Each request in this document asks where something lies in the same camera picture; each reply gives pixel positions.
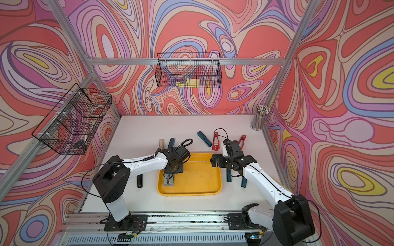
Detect cup of metal rods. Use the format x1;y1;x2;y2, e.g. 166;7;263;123
250;105;270;131

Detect red pruning pliers right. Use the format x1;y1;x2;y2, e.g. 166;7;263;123
239;134;247;150

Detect teal pruning pliers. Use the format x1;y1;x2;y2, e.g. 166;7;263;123
168;138;175;151

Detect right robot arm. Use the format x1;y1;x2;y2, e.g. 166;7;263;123
210;139;316;246

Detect yellow sticky notes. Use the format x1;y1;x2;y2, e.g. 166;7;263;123
175;79;200;88

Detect grey pruning pliers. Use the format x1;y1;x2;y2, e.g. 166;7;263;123
168;174;174;187
163;177;170;187

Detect black wire basket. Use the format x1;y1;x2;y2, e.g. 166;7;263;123
32;84;112;155
155;52;222;88

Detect black pruning pliers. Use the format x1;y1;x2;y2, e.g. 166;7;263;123
136;174;143;189

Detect aluminium frame post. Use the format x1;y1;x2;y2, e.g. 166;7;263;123
46;0;122;119

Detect teal pliers far right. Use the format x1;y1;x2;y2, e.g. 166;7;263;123
241;177;247;188

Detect yellow storage tray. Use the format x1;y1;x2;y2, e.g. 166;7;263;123
157;153;223;197

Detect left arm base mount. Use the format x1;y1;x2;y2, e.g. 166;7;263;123
104;213;148;232

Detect teal pliers at back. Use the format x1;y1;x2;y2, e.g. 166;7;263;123
197;131;212;147

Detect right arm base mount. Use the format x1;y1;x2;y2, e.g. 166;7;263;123
224;203;262;230

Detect red pruning pliers left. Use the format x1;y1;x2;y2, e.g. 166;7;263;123
212;131;220;151

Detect black wire basket left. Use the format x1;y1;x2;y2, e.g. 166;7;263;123
32;84;112;155

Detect red pruning pliers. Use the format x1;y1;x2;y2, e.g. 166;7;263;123
212;131;220;151
239;134;247;150

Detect aluminium rail base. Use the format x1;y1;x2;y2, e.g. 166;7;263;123
56;211;281;246

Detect black wire basket back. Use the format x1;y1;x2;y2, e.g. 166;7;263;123
155;52;222;88

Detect beige pruning pliers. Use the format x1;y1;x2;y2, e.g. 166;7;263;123
159;139;164;149

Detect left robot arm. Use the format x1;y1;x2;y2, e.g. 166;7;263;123
93;145;191;222

